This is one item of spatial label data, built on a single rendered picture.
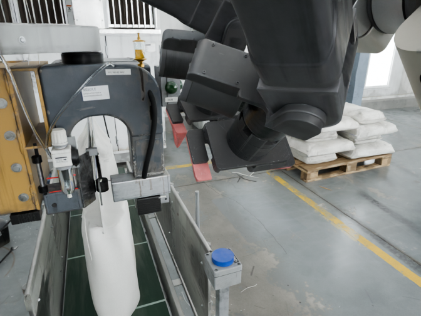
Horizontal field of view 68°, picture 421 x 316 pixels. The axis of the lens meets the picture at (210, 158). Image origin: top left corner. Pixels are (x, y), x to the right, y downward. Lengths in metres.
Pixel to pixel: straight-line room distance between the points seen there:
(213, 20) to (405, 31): 0.23
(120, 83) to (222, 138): 0.39
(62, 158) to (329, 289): 1.76
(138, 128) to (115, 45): 2.74
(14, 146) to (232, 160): 0.52
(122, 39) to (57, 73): 2.76
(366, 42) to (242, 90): 0.27
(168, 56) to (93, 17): 2.48
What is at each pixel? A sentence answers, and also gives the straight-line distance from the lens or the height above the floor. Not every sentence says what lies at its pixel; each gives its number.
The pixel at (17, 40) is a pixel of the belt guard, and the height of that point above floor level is 1.39.
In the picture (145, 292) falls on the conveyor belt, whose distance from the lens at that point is 1.48.
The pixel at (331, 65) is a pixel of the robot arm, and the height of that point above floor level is 1.38.
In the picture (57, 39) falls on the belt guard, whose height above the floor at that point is 1.39.
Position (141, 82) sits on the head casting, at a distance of 0.74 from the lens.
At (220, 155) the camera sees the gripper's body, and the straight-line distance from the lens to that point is 0.38.
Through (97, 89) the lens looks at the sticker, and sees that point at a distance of 0.73.
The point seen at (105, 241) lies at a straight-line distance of 1.13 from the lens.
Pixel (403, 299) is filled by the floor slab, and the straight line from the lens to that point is 2.25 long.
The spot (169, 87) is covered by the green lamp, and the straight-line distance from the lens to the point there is 0.74.
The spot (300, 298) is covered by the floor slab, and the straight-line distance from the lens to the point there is 2.03.
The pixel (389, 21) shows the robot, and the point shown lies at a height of 1.41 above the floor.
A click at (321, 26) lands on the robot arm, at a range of 0.19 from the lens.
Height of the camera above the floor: 1.39
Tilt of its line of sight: 21 degrees down
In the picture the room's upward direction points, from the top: straight up
